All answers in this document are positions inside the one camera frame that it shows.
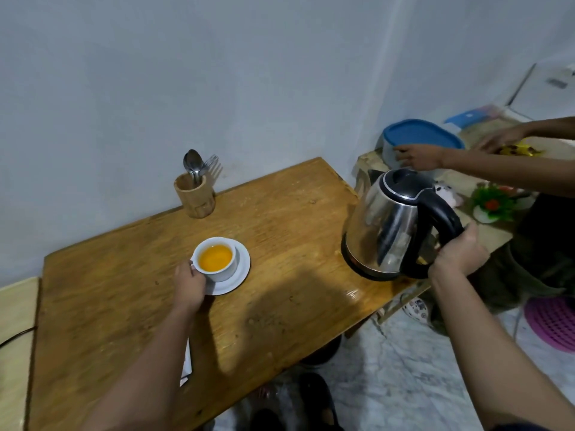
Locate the person's left hand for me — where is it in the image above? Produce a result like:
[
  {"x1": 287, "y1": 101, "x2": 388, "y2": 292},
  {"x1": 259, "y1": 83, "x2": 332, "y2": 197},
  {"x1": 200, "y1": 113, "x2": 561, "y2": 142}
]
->
[{"x1": 173, "y1": 260, "x2": 208, "y2": 314}]

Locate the person's right hand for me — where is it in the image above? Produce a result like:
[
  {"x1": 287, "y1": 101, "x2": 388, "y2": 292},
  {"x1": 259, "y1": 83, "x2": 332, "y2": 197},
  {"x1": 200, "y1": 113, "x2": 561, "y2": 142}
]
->
[{"x1": 427, "y1": 221, "x2": 491, "y2": 280}]

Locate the white cup of tea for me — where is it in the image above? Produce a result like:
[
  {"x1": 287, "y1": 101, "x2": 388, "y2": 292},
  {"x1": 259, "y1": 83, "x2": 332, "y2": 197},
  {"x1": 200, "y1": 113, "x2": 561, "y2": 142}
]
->
[{"x1": 192, "y1": 237, "x2": 238, "y2": 283}]

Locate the steel electric kettle black handle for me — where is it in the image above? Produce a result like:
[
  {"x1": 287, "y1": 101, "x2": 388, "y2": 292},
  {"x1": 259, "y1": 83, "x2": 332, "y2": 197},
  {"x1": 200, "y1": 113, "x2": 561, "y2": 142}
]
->
[{"x1": 341, "y1": 168, "x2": 465, "y2": 282}]

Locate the person's left forearm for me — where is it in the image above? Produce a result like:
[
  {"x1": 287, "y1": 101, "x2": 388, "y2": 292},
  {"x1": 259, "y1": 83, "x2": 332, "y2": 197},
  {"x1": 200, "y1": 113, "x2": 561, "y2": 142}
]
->
[{"x1": 80, "y1": 304, "x2": 206, "y2": 431}]

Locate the another person's forearm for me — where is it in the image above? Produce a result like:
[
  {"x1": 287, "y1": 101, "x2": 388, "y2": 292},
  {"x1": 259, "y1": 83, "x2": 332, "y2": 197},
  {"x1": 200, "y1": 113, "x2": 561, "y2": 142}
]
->
[
  {"x1": 517, "y1": 117, "x2": 575, "y2": 141},
  {"x1": 442, "y1": 150, "x2": 575, "y2": 199}
]

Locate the person's right forearm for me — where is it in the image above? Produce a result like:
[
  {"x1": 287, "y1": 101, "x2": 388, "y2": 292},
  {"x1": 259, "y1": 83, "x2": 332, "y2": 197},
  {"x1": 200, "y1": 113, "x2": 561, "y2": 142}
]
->
[{"x1": 428, "y1": 260, "x2": 575, "y2": 431}]

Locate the green plastic plant decoration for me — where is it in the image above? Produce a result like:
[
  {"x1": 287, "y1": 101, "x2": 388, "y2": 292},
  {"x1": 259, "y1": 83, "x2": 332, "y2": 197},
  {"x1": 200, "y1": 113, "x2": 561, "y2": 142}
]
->
[{"x1": 470, "y1": 183, "x2": 518, "y2": 224}]

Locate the small white pink toy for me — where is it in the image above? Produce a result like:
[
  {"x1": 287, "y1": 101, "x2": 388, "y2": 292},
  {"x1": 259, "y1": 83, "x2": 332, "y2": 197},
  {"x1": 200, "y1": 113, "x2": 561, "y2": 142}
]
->
[{"x1": 432, "y1": 181, "x2": 464, "y2": 210}]

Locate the white saucer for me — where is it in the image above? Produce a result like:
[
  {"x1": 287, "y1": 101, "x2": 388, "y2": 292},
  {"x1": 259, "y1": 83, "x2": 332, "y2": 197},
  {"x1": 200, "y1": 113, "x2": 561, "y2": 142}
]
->
[{"x1": 191, "y1": 239, "x2": 251, "y2": 297}]

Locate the wooden utensil holder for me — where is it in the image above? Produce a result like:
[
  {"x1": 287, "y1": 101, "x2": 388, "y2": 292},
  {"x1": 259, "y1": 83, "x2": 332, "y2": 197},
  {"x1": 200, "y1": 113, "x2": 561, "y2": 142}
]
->
[{"x1": 174, "y1": 172, "x2": 217, "y2": 219}]

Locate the white paper sheet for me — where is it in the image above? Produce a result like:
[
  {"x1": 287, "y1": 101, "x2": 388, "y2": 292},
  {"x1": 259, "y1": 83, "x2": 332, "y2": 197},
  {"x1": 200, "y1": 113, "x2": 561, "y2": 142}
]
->
[{"x1": 180, "y1": 338, "x2": 193, "y2": 387}]

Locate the white patterned sandal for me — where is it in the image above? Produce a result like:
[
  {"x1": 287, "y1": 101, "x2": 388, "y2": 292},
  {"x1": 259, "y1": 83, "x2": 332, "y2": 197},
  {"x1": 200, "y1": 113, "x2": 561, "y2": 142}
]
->
[{"x1": 402, "y1": 296, "x2": 433, "y2": 328}]

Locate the yellow packet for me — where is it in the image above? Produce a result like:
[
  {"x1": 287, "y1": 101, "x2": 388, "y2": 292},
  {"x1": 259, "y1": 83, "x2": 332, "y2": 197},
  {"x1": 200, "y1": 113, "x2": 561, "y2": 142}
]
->
[{"x1": 498, "y1": 142, "x2": 545, "y2": 157}]

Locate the metal spoon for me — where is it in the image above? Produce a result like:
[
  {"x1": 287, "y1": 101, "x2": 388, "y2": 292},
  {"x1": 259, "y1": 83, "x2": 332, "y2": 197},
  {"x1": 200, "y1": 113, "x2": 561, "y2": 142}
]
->
[{"x1": 183, "y1": 149, "x2": 205, "y2": 186}]

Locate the container with blue lid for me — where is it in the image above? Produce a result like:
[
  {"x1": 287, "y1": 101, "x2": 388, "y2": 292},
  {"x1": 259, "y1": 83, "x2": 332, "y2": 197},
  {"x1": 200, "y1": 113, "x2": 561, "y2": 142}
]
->
[{"x1": 381, "y1": 119, "x2": 466, "y2": 172}]

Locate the blue box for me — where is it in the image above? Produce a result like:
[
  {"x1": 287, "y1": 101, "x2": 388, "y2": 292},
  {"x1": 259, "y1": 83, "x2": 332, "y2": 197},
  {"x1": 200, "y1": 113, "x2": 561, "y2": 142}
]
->
[{"x1": 444, "y1": 109, "x2": 491, "y2": 130}]

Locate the pink plastic basket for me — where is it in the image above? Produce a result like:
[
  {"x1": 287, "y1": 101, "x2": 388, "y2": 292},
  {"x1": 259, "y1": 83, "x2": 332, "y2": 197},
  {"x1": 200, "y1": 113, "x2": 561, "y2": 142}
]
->
[{"x1": 524, "y1": 296, "x2": 575, "y2": 353}]

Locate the white appliance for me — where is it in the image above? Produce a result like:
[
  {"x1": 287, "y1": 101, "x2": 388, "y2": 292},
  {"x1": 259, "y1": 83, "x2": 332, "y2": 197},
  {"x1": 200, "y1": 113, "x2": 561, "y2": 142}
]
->
[{"x1": 507, "y1": 62, "x2": 575, "y2": 122}]

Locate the black sandal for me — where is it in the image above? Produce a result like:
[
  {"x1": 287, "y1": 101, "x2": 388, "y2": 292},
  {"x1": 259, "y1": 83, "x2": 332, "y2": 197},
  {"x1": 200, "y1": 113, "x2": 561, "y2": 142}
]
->
[{"x1": 297, "y1": 372, "x2": 344, "y2": 431}]

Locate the black cable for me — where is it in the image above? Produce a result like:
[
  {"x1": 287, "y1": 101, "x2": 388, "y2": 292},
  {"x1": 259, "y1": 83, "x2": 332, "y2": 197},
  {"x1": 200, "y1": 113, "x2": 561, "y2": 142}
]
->
[{"x1": 0, "y1": 326, "x2": 36, "y2": 349}]

